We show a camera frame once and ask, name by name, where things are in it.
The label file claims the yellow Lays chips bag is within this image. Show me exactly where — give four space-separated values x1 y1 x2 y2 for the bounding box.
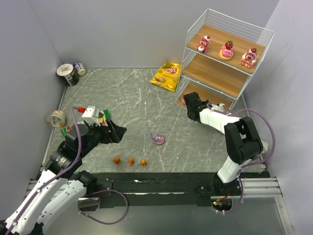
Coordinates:
150 61 181 92

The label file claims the pink bear cake toy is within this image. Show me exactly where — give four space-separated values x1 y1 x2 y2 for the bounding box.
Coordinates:
240 47 258 69

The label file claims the pink bear cream hat toy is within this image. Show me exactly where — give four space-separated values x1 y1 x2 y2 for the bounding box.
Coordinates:
197 35 210 53

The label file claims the blue white tipped can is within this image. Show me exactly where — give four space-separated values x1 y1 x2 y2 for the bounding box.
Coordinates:
73 62 86 76

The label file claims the pink bear strawberry donut toy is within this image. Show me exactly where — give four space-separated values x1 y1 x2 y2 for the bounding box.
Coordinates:
219 40 234 61

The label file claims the silver top tin can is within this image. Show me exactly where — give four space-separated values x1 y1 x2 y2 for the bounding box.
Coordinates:
261 139 268 154

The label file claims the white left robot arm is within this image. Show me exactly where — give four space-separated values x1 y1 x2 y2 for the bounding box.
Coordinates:
0 119 127 235

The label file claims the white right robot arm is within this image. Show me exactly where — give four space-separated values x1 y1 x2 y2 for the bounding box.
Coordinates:
183 92 263 191

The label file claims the black labelled can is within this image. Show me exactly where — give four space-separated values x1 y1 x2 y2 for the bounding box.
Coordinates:
56 64 79 87

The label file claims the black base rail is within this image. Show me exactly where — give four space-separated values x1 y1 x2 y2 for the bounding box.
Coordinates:
68 171 243 209

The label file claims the green cassava chips bag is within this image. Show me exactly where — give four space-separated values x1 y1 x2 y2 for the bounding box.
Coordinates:
61 109 111 137

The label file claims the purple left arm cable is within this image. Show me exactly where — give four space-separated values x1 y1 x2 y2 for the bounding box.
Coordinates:
3 106 85 235

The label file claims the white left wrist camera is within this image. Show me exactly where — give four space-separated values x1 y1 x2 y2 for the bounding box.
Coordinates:
82 106 100 126

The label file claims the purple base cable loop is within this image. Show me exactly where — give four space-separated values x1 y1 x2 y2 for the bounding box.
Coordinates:
77 189 129 225

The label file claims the purple bunny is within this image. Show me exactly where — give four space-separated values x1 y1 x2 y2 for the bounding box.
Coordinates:
150 133 165 145

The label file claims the orange bear toy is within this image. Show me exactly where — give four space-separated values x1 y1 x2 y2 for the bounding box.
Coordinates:
113 156 121 165
128 157 134 166
140 159 147 166

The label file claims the white wire wooden shelf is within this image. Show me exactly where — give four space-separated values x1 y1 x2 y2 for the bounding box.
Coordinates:
175 9 274 109

